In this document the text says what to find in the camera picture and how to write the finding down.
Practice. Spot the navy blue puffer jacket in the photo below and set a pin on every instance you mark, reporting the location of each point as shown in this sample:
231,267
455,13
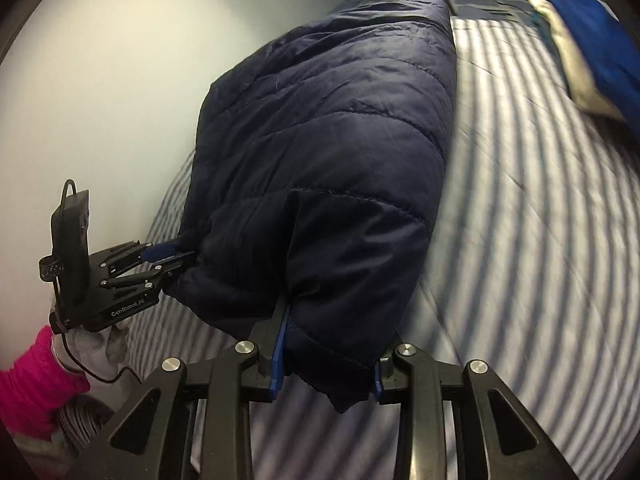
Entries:
318,168

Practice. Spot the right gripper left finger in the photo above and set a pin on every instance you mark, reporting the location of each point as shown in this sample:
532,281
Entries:
265,376

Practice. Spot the left hand grey glove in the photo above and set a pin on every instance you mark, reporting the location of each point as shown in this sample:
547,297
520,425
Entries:
101,356

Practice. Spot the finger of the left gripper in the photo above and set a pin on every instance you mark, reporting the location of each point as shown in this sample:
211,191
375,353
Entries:
167,270
166,252

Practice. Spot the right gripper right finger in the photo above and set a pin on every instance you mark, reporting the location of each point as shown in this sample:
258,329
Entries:
388,381

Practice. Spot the blue beige folded garment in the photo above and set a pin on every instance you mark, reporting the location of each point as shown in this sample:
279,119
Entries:
599,59

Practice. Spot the pink left sleeve forearm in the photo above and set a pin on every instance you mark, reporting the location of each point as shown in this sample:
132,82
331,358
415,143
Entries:
36,387

